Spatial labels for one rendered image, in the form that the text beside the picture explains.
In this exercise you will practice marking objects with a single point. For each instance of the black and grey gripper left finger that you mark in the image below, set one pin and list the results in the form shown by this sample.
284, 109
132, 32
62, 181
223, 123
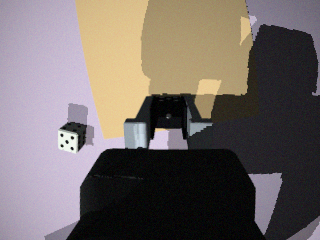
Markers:
140, 130

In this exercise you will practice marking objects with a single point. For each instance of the white die with black pips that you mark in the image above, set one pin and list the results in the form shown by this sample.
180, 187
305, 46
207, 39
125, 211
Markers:
71, 137

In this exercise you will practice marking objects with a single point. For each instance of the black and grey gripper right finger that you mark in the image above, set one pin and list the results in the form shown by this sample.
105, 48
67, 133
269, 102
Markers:
196, 130

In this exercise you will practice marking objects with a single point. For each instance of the tan flat mat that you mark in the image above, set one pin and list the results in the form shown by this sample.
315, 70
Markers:
168, 48

